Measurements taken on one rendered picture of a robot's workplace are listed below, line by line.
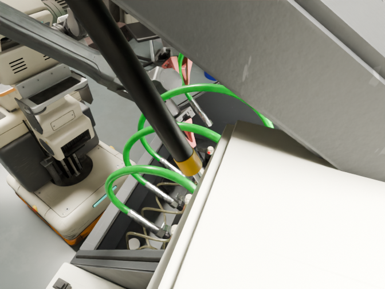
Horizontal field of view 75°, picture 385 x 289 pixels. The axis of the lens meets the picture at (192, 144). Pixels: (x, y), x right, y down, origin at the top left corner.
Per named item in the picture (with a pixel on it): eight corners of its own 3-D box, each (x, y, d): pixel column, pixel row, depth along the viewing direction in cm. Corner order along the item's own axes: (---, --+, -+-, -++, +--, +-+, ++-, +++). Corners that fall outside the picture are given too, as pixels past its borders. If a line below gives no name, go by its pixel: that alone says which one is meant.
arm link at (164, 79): (124, 63, 65) (114, 93, 62) (140, 42, 55) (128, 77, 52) (165, 84, 70) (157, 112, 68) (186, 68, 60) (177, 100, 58)
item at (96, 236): (173, 137, 119) (172, 110, 107) (183, 140, 118) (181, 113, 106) (95, 269, 79) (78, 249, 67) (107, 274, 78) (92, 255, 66)
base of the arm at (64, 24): (77, 16, 111) (52, 26, 104) (83, 8, 105) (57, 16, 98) (90, 36, 114) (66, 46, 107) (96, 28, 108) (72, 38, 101)
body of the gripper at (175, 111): (180, 125, 63) (161, 100, 61) (160, 134, 71) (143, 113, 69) (195, 111, 66) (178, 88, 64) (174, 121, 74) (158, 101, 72)
